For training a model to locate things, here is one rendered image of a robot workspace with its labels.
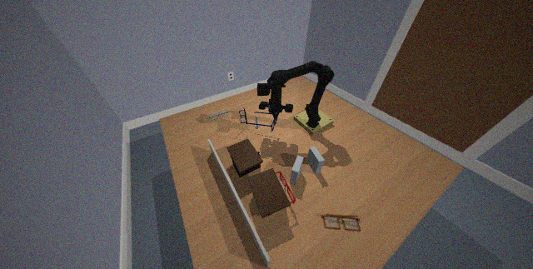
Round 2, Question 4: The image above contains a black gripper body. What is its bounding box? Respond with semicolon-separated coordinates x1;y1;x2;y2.
259;95;293;112

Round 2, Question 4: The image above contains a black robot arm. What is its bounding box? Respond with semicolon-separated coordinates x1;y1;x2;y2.
257;61;334;128

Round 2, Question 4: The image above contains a long white flat bar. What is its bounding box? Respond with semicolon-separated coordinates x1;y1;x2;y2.
207;139;271;269

